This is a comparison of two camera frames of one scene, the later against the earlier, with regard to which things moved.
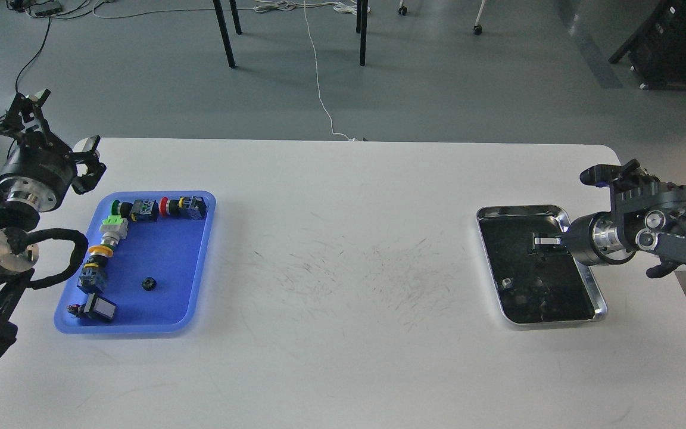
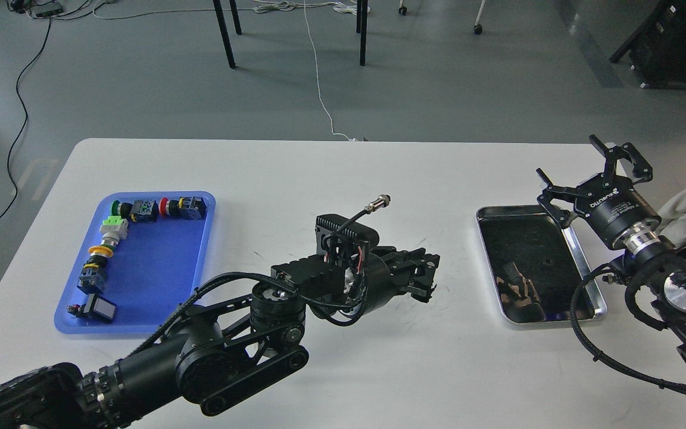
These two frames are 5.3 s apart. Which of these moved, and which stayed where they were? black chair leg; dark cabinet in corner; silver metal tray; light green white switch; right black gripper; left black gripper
Moved: right black gripper; left black gripper
Stayed: black chair leg; silver metal tray; dark cabinet in corner; light green white switch
